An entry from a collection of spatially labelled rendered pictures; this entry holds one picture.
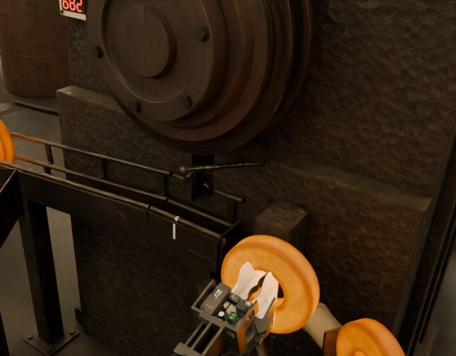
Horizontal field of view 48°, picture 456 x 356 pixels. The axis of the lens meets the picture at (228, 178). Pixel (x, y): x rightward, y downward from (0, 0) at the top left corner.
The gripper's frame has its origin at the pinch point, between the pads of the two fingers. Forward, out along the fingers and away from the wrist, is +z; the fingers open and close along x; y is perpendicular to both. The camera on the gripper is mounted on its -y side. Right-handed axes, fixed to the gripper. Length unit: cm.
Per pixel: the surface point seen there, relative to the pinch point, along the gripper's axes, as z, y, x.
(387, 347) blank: 1.5, -6.9, -18.4
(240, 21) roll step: 23.8, 26.5, 17.5
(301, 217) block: 22.0, -11.3, 6.0
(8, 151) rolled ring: 16, -24, 95
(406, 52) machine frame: 40.7, 17.1, -4.3
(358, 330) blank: 3.2, -9.0, -13.4
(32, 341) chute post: -9, -86, 90
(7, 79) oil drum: 132, -119, 297
